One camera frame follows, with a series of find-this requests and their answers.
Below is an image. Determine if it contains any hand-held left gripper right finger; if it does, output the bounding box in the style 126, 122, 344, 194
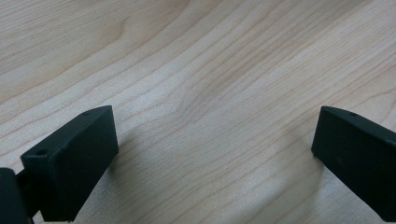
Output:
311, 105, 396, 223

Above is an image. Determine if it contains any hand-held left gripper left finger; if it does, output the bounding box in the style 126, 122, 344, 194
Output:
20, 105, 120, 223

